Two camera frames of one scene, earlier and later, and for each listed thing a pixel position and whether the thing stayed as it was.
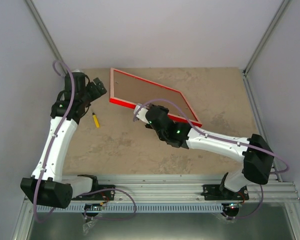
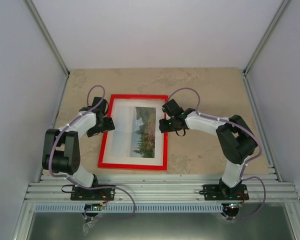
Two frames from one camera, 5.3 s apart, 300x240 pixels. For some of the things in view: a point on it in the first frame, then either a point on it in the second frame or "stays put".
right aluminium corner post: [279, 13] stays put
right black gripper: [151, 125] to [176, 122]
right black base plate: [216, 192] stays put
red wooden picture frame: [129, 105] to [116, 165]
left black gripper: [96, 93] to [109, 126]
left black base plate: [104, 195] stays put
